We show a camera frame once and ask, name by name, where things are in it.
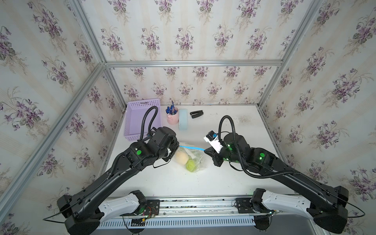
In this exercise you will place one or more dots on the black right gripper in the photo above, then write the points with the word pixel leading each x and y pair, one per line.
pixel 215 155

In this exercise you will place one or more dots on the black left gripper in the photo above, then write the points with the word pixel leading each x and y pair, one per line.
pixel 176 145

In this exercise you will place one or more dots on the clear zip-top bag blue seal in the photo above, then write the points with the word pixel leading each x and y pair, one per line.
pixel 194 152

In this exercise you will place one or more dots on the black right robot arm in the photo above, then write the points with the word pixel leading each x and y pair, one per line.
pixel 323 204

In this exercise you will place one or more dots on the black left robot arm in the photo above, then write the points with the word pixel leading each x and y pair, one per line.
pixel 87 209

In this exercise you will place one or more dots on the green pear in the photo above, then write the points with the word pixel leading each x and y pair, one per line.
pixel 192 165

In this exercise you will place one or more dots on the light blue flat case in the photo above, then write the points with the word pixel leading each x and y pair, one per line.
pixel 183 119

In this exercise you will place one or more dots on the pink pen cup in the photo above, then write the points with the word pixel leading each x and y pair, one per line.
pixel 173 119

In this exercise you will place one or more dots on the blue pens bundle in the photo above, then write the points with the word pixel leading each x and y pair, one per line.
pixel 171 110

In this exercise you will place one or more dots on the black stapler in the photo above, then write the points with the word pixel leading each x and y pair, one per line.
pixel 196 114

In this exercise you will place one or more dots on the purple plastic basket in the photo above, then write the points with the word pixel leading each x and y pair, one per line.
pixel 134 114

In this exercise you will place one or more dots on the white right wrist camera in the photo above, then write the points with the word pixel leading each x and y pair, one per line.
pixel 213 139

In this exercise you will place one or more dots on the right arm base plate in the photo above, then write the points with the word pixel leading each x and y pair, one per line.
pixel 250 205

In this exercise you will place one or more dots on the aluminium mounting rail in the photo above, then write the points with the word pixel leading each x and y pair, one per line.
pixel 185 213

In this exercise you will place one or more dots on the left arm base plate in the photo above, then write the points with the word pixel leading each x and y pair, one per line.
pixel 149 209

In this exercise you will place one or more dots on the aluminium frame bars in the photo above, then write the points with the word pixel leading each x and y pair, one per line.
pixel 103 66

